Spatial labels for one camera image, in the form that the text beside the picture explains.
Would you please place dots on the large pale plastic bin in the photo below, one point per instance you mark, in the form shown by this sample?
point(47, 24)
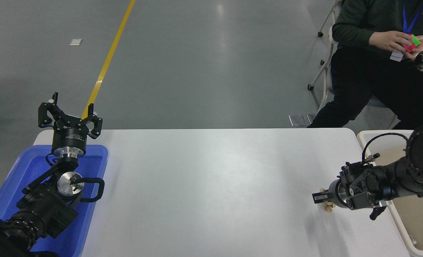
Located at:
point(418, 221)

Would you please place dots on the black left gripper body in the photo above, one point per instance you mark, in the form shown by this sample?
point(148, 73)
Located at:
point(69, 135)

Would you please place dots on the colourful puzzle cube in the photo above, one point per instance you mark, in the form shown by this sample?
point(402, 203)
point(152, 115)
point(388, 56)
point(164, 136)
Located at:
point(413, 42)

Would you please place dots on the white wheeled chair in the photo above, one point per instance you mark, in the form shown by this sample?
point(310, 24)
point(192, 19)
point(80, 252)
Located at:
point(310, 86)

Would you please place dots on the tan paper ball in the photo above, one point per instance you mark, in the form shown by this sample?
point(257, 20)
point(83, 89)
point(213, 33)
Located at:
point(328, 207)

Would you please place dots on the person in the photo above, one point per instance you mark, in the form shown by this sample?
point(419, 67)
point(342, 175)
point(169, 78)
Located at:
point(361, 18)

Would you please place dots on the blue plastic tray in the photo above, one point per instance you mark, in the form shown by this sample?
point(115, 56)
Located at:
point(22, 171)

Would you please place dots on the person's left hand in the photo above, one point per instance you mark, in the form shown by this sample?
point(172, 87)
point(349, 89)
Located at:
point(420, 48)

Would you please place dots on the silver floor plate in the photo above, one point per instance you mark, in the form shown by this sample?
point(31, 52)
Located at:
point(298, 120)

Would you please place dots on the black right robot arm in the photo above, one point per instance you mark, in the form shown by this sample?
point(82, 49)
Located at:
point(411, 171)

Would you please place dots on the person's right hand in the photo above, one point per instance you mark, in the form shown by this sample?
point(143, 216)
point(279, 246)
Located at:
point(388, 39)

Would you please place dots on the white paper scrap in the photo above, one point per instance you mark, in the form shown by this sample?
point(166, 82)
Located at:
point(76, 41)

